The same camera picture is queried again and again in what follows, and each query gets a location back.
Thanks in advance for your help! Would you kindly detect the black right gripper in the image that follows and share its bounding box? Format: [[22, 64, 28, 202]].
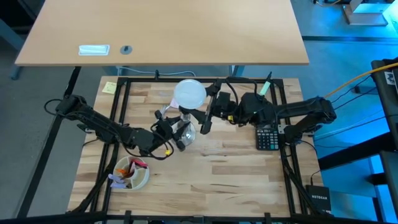
[[179, 79, 242, 135]]

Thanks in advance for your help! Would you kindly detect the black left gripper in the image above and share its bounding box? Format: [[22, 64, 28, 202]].
[[150, 109, 187, 152]]

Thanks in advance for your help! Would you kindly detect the silver lamp base black socket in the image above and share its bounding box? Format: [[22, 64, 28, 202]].
[[169, 105, 197, 147]]

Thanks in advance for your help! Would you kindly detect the white globe lightbulb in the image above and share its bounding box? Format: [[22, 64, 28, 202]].
[[173, 78, 208, 110]]

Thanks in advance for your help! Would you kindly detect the clear plastic bag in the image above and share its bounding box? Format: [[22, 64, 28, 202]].
[[159, 104, 175, 118]]

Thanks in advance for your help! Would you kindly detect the grey desk leg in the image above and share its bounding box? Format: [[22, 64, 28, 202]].
[[0, 18, 24, 81], [229, 65, 245, 78]]

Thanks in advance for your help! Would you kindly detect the red clip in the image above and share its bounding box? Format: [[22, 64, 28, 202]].
[[132, 158, 149, 169]]

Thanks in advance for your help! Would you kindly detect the green marker pen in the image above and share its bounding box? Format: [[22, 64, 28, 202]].
[[257, 71, 274, 96]]

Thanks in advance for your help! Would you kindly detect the round cream divided tray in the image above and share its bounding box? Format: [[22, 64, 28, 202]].
[[113, 154, 151, 190]]

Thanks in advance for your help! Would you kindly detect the black desk calculator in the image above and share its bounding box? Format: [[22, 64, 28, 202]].
[[255, 126, 280, 151]]

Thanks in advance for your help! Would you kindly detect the yellow sticky note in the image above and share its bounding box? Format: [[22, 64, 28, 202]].
[[101, 81, 118, 95]]

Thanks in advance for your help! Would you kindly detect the beige wooden desk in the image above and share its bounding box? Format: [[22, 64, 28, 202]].
[[14, 0, 310, 67]]

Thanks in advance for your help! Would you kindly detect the black metal stand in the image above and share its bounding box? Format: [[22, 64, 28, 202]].
[[317, 57, 398, 224]]

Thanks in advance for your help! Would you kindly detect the white box device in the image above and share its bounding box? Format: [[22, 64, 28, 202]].
[[341, 0, 394, 26]]

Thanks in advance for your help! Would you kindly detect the grey cable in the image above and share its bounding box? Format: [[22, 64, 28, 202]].
[[118, 65, 197, 78]]

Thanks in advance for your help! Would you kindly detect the black aluminium table frame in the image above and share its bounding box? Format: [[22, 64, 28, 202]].
[[67, 76, 330, 224]]

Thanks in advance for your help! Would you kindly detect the black Netgear network switch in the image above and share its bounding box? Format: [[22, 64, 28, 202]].
[[304, 184, 332, 214]]

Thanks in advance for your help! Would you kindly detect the yellow cable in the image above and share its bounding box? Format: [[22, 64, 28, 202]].
[[323, 61, 398, 100]]

